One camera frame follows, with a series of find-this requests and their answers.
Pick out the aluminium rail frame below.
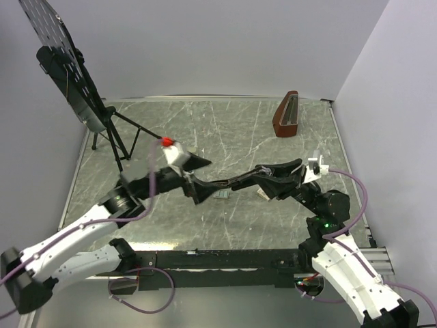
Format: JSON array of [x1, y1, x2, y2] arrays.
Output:
[[57, 247, 394, 281]]

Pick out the white staple box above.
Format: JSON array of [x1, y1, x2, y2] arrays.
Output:
[[257, 188, 270, 200]]

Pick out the grey staple strips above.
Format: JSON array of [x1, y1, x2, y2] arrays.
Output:
[[213, 190, 229, 200]]

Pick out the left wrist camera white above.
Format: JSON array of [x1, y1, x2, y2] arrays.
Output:
[[161, 137, 191, 167]]

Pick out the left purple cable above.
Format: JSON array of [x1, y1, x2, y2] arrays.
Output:
[[0, 141, 161, 317]]

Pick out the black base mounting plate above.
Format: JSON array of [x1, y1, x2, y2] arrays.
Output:
[[130, 249, 315, 291]]

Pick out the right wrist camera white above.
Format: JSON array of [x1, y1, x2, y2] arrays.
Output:
[[304, 150, 329, 183]]

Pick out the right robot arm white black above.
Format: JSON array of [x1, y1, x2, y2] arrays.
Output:
[[253, 159, 419, 327]]

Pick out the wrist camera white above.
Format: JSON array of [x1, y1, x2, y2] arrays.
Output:
[[161, 137, 191, 167], [304, 150, 329, 183]]

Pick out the brown wooden metronome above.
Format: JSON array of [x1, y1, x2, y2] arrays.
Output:
[[272, 90, 299, 138]]

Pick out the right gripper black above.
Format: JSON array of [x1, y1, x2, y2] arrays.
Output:
[[251, 157, 322, 216]]

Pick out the black perforated panel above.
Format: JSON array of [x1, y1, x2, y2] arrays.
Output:
[[19, 1, 107, 133]]

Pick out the black tripod stand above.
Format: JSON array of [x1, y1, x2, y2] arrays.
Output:
[[91, 106, 162, 172]]

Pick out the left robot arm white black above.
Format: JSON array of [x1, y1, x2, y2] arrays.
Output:
[[1, 146, 211, 314]]

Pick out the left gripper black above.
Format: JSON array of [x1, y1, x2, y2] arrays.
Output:
[[138, 152, 223, 204]]

